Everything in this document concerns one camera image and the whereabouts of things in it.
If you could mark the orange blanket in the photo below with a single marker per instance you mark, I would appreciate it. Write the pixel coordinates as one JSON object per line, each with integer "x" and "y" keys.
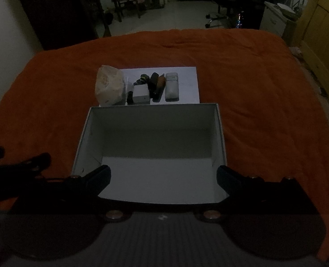
{"x": 264, "y": 103}

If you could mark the dark wardrobe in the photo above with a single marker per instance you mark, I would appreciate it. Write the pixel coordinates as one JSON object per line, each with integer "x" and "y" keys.
{"x": 50, "y": 14}

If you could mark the white square charger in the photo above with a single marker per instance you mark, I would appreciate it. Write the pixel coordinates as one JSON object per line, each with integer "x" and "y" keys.
{"x": 141, "y": 94}

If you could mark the white remote control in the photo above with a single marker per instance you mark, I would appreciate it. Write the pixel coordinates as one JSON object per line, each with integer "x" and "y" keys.
{"x": 172, "y": 87}

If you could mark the white paper sheet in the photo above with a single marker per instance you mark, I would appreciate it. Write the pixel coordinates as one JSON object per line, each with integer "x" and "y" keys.
{"x": 188, "y": 84}

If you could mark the white bowl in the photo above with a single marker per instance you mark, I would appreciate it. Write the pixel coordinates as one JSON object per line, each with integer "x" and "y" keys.
{"x": 286, "y": 9}

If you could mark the brown pen case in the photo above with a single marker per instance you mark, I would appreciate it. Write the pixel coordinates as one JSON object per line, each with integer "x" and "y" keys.
{"x": 161, "y": 83}

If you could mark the yellow wooden board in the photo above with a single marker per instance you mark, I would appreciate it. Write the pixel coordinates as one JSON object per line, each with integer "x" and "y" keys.
{"x": 320, "y": 27}

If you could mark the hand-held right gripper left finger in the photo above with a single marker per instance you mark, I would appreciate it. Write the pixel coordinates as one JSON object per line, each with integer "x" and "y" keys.
{"x": 101, "y": 175}

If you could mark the black office chair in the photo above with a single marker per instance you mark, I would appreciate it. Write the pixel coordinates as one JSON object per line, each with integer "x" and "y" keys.
{"x": 228, "y": 2}

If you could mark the white cabinet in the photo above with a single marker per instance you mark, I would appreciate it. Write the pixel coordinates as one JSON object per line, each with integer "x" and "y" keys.
{"x": 273, "y": 19}

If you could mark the white cardboard box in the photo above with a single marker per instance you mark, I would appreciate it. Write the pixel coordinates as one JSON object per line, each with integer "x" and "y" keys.
{"x": 158, "y": 150}

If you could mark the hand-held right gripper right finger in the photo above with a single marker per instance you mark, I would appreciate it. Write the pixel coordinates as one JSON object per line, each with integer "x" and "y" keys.
{"x": 228, "y": 180}

